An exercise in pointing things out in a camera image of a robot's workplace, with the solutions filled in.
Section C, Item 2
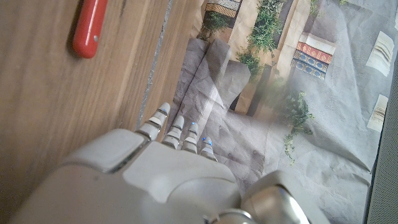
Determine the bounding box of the printed fabric backdrop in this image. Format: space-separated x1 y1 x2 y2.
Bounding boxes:
167 0 398 224

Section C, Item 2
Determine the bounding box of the red-handled table knife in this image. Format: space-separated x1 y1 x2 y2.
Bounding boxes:
72 0 109 59

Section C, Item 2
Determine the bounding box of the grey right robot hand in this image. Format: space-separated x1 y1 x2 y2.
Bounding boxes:
6 102 331 224

